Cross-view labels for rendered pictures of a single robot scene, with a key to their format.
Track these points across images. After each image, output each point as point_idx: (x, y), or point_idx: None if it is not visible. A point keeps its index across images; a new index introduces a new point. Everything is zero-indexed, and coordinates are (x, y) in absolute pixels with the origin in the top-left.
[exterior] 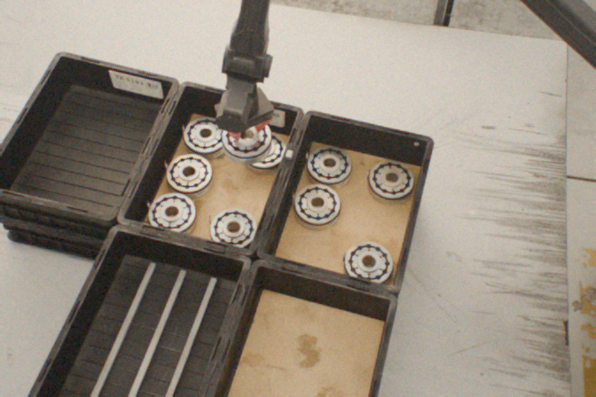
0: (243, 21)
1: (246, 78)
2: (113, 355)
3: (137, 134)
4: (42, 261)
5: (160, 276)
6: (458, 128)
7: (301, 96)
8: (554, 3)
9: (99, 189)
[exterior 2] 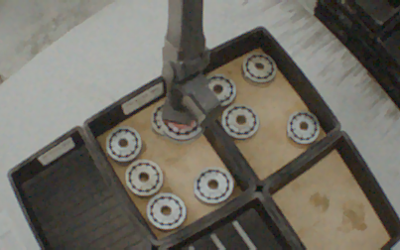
0: (188, 33)
1: (193, 74)
2: None
3: (82, 182)
4: None
5: (201, 249)
6: (232, 14)
7: (128, 67)
8: None
9: (105, 233)
